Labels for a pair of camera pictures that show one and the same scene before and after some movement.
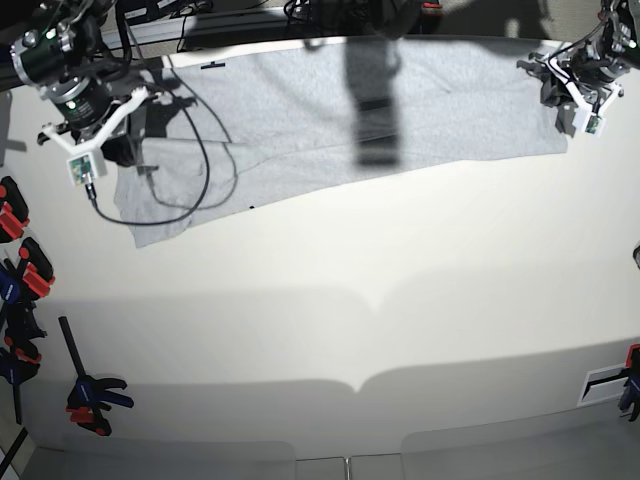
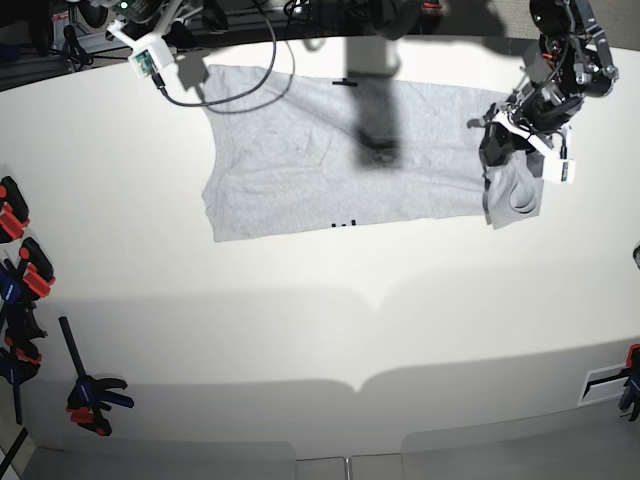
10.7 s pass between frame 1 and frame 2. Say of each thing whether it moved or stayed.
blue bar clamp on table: stayed
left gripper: moved
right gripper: moved
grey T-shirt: moved
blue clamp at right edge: stayed
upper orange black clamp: stayed
